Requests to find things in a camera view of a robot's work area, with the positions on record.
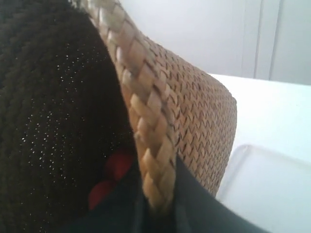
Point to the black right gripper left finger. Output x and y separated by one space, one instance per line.
123 211

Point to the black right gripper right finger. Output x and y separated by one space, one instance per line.
195 210

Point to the brown woven wicker basket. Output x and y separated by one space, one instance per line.
79 79

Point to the red sausage pieces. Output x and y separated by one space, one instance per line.
99 192

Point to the red round objects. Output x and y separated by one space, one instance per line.
118 164

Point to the white square plastic tray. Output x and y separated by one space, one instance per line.
269 189

